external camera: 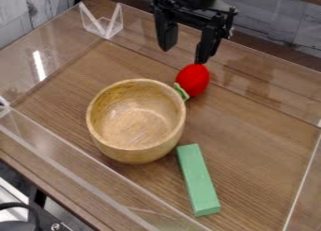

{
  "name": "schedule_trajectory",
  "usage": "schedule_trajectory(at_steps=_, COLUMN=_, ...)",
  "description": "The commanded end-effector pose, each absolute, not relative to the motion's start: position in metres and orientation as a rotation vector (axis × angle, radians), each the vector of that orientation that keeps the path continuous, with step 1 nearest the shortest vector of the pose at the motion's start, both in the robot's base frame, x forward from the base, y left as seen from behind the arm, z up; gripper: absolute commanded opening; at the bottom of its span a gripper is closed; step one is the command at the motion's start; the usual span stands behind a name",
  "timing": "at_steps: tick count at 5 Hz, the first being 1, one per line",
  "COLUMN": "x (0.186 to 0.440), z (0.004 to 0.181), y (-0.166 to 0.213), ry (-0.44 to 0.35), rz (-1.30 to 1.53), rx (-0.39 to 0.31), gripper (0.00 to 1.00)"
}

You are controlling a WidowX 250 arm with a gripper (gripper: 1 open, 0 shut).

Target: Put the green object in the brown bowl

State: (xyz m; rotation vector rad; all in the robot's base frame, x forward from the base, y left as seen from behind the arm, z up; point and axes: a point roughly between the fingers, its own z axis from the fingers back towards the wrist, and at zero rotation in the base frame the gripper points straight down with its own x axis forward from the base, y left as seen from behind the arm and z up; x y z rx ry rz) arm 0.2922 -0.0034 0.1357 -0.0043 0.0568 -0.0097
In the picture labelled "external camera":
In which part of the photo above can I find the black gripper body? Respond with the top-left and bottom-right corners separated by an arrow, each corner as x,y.
151,0 -> 238,38

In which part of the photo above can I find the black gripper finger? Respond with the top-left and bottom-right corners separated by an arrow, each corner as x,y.
153,7 -> 177,52
194,22 -> 224,64

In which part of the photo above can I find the green rectangular block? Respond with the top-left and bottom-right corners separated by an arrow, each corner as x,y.
176,144 -> 220,217

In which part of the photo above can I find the light wooden bowl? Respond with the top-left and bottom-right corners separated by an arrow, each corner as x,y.
87,79 -> 187,164

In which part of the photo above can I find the red plush strawberry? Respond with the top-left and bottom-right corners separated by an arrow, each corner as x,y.
172,64 -> 211,100

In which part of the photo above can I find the clear acrylic corner bracket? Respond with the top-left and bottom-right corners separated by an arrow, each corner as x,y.
79,3 -> 123,39

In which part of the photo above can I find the clear acrylic enclosure wall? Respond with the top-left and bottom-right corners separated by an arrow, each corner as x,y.
0,5 -> 321,231

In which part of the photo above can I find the black cable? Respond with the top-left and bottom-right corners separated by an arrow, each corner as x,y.
0,202 -> 42,231

